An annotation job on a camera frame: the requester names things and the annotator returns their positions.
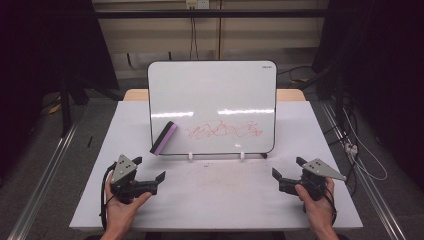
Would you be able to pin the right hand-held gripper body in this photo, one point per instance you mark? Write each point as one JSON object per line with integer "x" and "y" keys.
{"x": 316, "y": 173}

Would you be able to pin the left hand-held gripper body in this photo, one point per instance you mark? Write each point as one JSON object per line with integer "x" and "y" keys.
{"x": 124, "y": 170}

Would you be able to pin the purple and black eraser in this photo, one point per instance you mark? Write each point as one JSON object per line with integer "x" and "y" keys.
{"x": 165, "y": 138}

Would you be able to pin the white whiteboard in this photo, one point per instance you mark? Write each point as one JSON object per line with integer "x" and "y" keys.
{"x": 213, "y": 86}

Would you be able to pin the person's right hand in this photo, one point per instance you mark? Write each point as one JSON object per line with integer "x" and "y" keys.
{"x": 320, "y": 211}

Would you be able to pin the person's left hand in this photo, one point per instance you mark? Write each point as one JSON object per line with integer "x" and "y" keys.
{"x": 120, "y": 215}

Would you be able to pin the white board holder clip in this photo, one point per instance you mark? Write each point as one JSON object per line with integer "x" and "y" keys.
{"x": 190, "y": 156}
{"x": 242, "y": 155}

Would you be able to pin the white table sheet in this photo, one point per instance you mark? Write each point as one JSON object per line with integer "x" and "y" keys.
{"x": 213, "y": 200}

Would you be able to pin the black curtain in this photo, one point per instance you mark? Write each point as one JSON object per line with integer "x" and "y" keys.
{"x": 383, "y": 66}
{"x": 43, "y": 43}

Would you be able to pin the thin yellow pipe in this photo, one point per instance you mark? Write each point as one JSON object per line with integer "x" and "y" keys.
{"x": 219, "y": 30}

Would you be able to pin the black horizontal bar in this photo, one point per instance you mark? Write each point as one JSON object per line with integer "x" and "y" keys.
{"x": 206, "y": 13}

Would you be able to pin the aluminium floor rail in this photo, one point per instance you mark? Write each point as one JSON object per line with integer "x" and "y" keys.
{"x": 363, "y": 180}
{"x": 43, "y": 186}

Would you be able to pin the white wall outlet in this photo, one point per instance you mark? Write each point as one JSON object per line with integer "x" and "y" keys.
{"x": 197, "y": 3}

